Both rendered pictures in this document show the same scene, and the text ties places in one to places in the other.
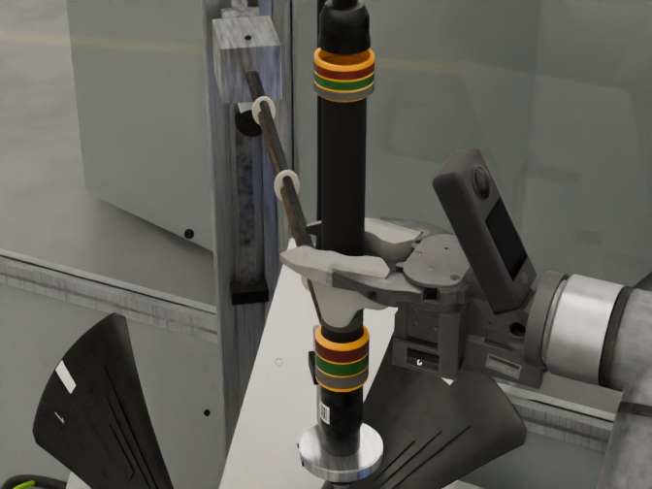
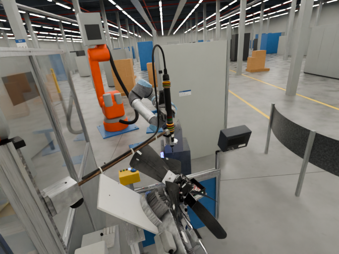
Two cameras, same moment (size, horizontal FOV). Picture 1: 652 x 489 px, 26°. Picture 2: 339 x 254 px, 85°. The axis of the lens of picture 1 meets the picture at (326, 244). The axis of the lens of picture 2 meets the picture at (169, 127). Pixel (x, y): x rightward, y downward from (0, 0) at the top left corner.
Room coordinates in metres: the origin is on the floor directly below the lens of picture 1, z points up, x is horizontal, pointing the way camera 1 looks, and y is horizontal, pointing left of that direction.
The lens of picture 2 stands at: (1.56, 0.75, 1.99)
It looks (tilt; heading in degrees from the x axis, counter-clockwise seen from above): 24 degrees down; 230
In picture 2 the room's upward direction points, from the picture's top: 5 degrees counter-clockwise
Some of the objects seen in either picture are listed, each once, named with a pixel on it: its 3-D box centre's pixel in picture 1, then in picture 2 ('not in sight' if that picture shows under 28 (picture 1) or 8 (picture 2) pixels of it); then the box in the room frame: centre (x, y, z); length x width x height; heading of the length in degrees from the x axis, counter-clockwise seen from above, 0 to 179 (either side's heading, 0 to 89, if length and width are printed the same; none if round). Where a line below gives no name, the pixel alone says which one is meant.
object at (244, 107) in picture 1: (251, 115); (76, 200); (1.50, 0.09, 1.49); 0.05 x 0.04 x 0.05; 10
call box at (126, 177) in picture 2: not in sight; (129, 176); (1.04, -0.46, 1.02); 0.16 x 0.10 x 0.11; 155
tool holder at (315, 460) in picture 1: (339, 402); (170, 136); (0.93, -0.01, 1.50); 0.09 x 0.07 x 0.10; 10
